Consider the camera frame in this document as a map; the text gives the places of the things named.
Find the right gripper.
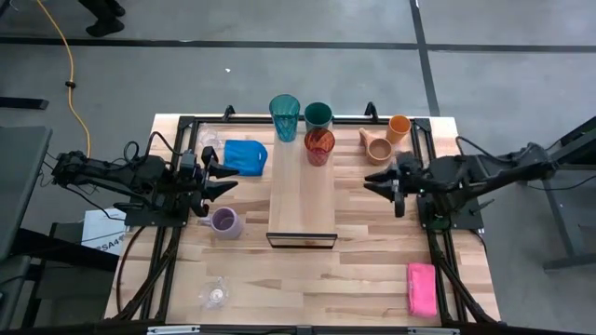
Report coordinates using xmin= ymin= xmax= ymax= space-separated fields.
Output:
xmin=362 ymin=151 xmax=423 ymax=219

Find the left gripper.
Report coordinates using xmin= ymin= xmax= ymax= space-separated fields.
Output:
xmin=179 ymin=146 xmax=240 ymax=218

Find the purple ribbed mug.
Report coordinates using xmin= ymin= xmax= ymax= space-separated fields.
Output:
xmin=198 ymin=206 xmax=244 ymax=241

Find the clear fluted glass cup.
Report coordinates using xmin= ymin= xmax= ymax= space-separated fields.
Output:
xmin=197 ymin=125 xmax=224 ymax=153

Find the orange plastic cup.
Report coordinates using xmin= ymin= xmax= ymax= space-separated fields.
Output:
xmin=385 ymin=114 xmax=413 ymax=145

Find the red transparent plastic tumbler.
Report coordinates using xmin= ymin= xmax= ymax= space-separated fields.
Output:
xmin=304 ymin=127 xmax=336 ymax=168

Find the teal transparent plastic tumbler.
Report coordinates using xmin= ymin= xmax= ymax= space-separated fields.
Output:
xmin=268 ymin=93 xmax=302 ymax=143

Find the dark green plastic cup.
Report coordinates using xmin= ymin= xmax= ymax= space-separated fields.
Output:
xmin=304 ymin=101 xmax=334 ymax=132

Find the blue cloth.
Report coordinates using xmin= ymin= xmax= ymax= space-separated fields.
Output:
xmin=223 ymin=139 xmax=269 ymax=177

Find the pink sponge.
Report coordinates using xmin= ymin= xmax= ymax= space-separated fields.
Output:
xmin=406 ymin=262 xmax=439 ymax=318

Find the white printed paper sheet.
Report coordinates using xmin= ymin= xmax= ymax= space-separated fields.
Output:
xmin=81 ymin=208 xmax=128 ymax=256

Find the person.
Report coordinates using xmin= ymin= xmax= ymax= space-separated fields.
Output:
xmin=76 ymin=0 xmax=127 ymax=38

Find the dark grey desk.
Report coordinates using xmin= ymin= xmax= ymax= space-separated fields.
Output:
xmin=514 ymin=114 xmax=596 ymax=274

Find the dark grey cart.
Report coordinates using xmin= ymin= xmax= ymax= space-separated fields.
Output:
xmin=0 ymin=221 xmax=121 ymax=327

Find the grey side table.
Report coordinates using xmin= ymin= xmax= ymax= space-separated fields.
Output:
xmin=0 ymin=125 xmax=53 ymax=261

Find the black flat bar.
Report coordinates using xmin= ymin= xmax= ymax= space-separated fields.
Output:
xmin=0 ymin=96 xmax=50 ymax=111

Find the black aluminium rig frame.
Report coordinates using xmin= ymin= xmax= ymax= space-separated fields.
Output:
xmin=104 ymin=101 xmax=502 ymax=327

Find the wooden shelf black metal frame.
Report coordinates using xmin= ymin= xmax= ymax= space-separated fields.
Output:
xmin=266 ymin=123 xmax=339 ymax=249

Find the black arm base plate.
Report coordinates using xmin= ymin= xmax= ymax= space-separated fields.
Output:
xmin=416 ymin=193 xmax=485 ymax=232
xmin=124 ymin=203 xmax=188 ymax=228

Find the silver metal bracket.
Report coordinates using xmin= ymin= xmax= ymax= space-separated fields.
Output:
xmin=407 ymin=327 xmax=460 ymax=335
xmin=146 ymin=325 xmax=201 ymax=335

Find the yellow cable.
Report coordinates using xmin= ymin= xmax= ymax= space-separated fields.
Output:
xmin=35 ymin=0 xmax=92 ymax=159

